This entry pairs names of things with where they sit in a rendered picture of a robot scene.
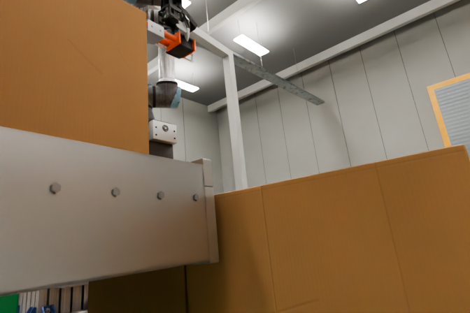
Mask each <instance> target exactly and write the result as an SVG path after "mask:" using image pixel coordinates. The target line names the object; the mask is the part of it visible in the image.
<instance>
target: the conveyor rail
mask: <svg viewBox="0 0 470 313"><path fill-rule="evenodd" d="M207 261H210V255H209V245H208V226H207V215H206V196H205V186H204V166H203V165H202V164H198V163H191V162H187V161H180V160H176V159H170V158H165V157H161V156H155V155H150V154H144V153H140V152H133V151H129V150H121V149H118V148H114V147H106V146H103V145H95V144H92V143H85V142H80V141H77V140H70V139H65V138H59V137H55V136H48V135H44V134H40V133H33V132H29V131H22V130H18V129H12V128H7V127H3V126H0V296H3V295H5V294H7V295H6V296H8V293H9V294H11V295H13V294H19V293H26V292H31V291H38V290H43V289H51V288H55V287H59V286H67V285H72V284H79V283H84V282H91V281H96V280H100V279H108V278H112V277H120V276H125V275H133V274H137V273H141V272H149V271H153V270H161V269H165V268H173V267H178V266H182V265H189V264H194V263H202V262H207Z"/></svg>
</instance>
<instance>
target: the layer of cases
mask: <svg viewBox="0 0 470 313"><path fill-rule="evenodd" d="M214 199H215V216H216V226H217V235H218V252H219V262H217V263H210V264H198V265H182V266H178V267H173V268H165V269H161V270H153V271H149V272H141V273H137V274H133V275H125V276H120V277H112V278H108V279H100V280H96V281H91V282H89V287H88V307H87V313H470V159H469V155H468V153H467V149H466V146H465V145H463V144H461V145H454V146H450V147H444V148H440V149H437V150H430V151H426V152H420V153H416V154H410V155H406V156H400V157H396V158H392V159H386V160H382V161H376V162H372V163H366V164H362V165H358V166H352V167H348V168H342V169H338V170H332V171H328V172H324V173H318V174H314V175H307V176H304V177H298V178H294V179H290V180H283V181H280V182H274V183H270V184H263V185H259V186H256V187H250V188H246V189H239V190H236V191H229V192H226V193H222V194H216V195H214Z"/></svg>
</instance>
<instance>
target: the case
mask: <svg viewBox="0 0 470 313"><path fill-rule="evenodd" d="M0 126H3V127H7V128H12V129H18V130H22V131H29V132H33V133H40V134H44V135H48V136H55V137H59V138H65V139H70V140H77V141H80V142H85V143H92V144H95V145H103V146H106V147H114V148H118V149H121V150H129V151H133V152H140V153H144V154H149V130H148V57H147V20H146V13H145V12H143V11H142V10H139V9H138V8H136V7H134V6H132V5H131V4H129V3H127V2H125V1H123V0H0Z"/></svg>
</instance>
